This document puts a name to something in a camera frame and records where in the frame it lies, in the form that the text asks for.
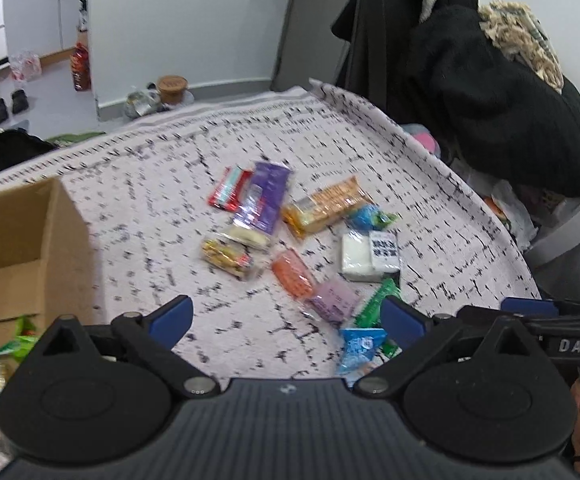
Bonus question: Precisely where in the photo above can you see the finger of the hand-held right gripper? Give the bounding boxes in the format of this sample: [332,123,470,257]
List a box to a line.
[457,297,561,328]

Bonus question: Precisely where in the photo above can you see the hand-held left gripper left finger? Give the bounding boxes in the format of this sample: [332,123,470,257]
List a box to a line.
[30,295,221,401]

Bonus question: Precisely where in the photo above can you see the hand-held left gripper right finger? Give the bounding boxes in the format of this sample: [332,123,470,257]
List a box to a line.
[352,295,550,396]

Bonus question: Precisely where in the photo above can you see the small orange snack packet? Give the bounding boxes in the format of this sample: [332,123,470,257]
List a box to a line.
[271,249,317,302]

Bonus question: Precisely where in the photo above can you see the long orange biscuit packet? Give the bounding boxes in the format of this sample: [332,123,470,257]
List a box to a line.
[282,176,373,241]

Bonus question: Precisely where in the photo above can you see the brown cardboard box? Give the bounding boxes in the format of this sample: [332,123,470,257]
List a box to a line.
[0,177,108,431]

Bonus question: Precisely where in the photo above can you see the long green snack packet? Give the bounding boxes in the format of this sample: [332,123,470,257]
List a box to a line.
[354,277,403,361]

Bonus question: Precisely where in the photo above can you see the blue snack packet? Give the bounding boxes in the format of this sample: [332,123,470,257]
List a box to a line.
[336,327,389,377]

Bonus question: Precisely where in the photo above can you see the light purple snack packet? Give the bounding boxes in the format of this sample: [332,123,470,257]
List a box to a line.
[302,280,362,325]

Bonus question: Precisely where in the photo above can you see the white tissue pack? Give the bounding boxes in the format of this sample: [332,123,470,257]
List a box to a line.
[340,230,401,282]

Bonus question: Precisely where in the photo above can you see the gold clear snack packet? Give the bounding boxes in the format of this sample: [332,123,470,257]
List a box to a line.
[201,237,263,281]

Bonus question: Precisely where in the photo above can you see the white plastic bag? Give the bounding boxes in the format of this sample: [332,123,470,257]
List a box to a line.
[488,180,539,252]

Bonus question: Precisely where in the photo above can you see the blue green candy packet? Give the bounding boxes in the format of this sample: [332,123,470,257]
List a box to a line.
[346,205,399,234]

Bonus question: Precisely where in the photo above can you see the red snack packet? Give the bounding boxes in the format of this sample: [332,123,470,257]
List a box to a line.
[207,166,253,212]

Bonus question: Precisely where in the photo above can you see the pink grey soft toy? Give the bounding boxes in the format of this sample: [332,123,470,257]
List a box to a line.
[401,124,443,159]

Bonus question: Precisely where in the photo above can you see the green cloth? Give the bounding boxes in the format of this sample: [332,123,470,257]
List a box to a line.
[45,131,106,147]

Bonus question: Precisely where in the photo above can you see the large black fleece coat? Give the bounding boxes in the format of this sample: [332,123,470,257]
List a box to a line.
[404,4,580,199]

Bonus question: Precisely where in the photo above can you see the clear crumpled plastic bag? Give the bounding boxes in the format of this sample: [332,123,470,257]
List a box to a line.
[124,85,163,120]

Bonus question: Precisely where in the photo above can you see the brown lidded cup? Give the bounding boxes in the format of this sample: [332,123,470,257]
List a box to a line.
[157,75,189,106]

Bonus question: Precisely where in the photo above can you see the black clothes pile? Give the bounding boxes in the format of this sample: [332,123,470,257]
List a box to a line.
[0,129,59,187]

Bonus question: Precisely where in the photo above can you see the hanging black jacket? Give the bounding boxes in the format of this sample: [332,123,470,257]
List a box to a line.
[331,0,479,111]

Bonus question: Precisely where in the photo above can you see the clear bag with red print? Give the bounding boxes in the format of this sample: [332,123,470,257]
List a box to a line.
[9,51,42,82]

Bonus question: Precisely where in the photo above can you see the white cabinet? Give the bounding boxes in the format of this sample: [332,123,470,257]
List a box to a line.
[0,0,91,59]

